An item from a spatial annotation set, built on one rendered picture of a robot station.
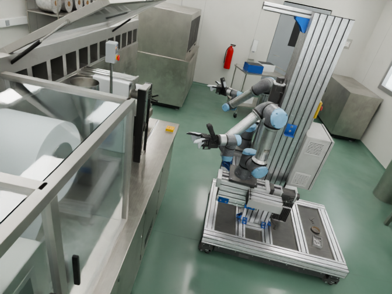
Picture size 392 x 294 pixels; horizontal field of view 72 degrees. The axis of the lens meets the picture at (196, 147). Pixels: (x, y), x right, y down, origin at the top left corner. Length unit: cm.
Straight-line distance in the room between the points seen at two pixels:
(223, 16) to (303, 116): 463
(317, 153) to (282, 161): 27
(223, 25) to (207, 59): 79
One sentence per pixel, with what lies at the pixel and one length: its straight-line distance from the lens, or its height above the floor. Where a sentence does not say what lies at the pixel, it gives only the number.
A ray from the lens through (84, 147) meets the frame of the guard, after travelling 82.
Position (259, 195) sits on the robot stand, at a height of 74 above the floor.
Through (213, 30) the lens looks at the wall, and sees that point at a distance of 654.
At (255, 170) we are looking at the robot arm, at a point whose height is 101.
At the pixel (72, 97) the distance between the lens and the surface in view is 117.
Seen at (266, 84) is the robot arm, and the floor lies 143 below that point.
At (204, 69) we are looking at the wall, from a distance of 670.
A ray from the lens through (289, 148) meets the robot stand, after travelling 229.
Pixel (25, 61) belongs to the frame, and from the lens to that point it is 152.
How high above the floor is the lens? 204
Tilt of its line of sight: 30 degrees down
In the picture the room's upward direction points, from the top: 12 degrees clockwise
